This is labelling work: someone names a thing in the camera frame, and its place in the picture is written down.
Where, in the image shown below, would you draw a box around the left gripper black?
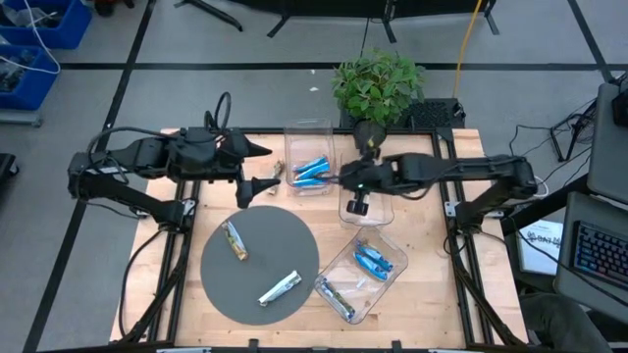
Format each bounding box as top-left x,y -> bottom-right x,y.
207,127 -> 283,210

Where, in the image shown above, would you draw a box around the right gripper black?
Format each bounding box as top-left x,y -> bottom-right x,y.
338,156 -> 399,218

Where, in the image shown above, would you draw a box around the green brown granola bar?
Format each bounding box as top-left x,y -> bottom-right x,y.
220,220 -> 250,262
267,159 -> 287,196

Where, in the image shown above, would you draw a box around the white green granola bar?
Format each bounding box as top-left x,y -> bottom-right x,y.
257,269 -> 303,308
318,277 -> 357,324

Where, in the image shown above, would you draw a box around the clear plastic bin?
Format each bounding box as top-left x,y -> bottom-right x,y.
283,117 -> 338,198
337,151 -> 395,227
313,225 -> 410,327

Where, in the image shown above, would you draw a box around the round grey placemat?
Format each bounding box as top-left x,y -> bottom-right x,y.
199,204 -> 321,327

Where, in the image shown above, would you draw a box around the black perforated box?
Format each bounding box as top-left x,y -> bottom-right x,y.
340,97 -> 466,131

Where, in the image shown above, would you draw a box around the green plant in black pot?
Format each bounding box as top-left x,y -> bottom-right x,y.
331,47 -> 427,153

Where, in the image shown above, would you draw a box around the black stand leg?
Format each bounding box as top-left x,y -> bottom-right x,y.
173,0 -> 244,33

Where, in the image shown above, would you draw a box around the white printed paper sheet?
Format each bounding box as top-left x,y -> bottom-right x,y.
517,219 -> 564,276

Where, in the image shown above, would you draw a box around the black partition panel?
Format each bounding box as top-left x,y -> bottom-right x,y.
230,0 -> 501,44

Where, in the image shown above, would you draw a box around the grey keyboard tray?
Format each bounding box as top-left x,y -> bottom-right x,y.
552,190 -> 628,323

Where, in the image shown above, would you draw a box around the blue storage bin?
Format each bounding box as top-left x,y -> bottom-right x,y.
0,44 -> 62,112
0,0 -> 93,51

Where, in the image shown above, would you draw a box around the person's leg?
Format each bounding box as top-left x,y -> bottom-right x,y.
519,292 -> 614,353

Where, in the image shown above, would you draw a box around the grey dolly platform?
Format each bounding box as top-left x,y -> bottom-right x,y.
0,108 -> 44,128

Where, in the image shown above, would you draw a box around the black backlit keyboard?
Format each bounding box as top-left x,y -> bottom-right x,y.
571,220 -> 628,290

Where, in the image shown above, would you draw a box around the grey desk panel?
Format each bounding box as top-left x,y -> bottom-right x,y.
587,81 -> 628,206

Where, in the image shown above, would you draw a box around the black aluminium table frame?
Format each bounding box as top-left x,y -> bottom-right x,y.
110,110 -> 529,353

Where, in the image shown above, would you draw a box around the black floor cables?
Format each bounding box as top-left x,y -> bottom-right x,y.
504,97 -> 598,183

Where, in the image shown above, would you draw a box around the black cable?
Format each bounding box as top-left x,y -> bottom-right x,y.
117,226 -> 166,339

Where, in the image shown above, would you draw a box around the yellow cable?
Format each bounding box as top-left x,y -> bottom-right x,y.
451,0 -> 485,99

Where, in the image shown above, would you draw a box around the white cable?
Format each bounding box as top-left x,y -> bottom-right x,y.
0,0 -> 63,76

